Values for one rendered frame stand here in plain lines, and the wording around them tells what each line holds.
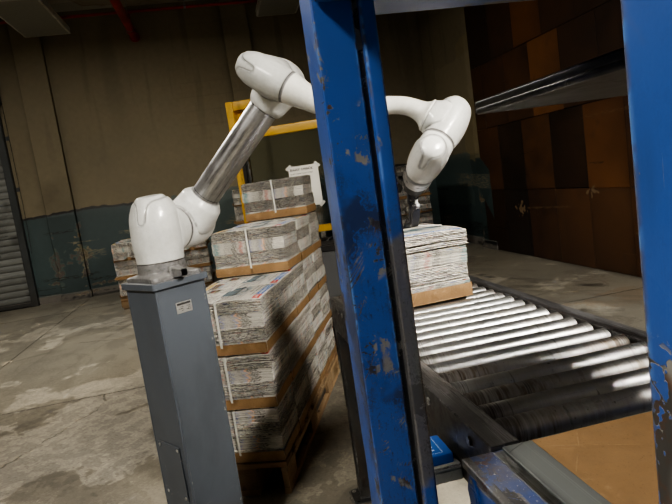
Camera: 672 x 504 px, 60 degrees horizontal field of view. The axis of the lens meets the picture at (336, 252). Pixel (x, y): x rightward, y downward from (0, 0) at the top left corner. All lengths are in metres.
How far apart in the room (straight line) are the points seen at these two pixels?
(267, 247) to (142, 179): 6.66
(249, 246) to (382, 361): 2.15
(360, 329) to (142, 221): 1.27
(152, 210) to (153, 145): 7.50
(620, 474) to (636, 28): 0.74
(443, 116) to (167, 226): 0.92
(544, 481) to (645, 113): 0.71
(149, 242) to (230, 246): 1.04
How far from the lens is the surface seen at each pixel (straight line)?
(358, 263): 0.73
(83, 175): 9.55
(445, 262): 1.88
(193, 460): 2.05
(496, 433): 1.01
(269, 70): 1.79
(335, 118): 0.73
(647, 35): 0.22
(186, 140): 9.38
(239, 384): 2.42
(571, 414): 1.10
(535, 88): 0.67
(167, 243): 1.92
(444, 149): 1.65
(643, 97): 0.22
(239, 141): 1.99
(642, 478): 0.90
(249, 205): 3.46
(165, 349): 1.91
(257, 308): 2.29
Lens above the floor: 1.24
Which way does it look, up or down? 7 degrees down
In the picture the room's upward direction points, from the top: 8 degrees counter-clockwise
